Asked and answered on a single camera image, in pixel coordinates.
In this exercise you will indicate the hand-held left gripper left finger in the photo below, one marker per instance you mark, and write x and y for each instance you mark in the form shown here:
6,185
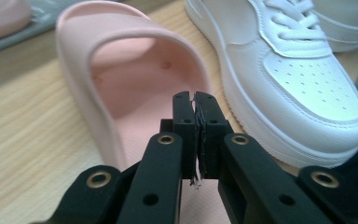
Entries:
186,140

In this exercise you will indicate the white sneaker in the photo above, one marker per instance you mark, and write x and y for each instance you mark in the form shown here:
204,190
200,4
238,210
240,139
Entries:
348,18
292,93

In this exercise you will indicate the pink slipper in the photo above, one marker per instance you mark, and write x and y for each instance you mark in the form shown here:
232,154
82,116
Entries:
0,18
130,93

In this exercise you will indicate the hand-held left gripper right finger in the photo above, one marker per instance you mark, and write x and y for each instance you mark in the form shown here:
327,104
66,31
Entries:
209,146

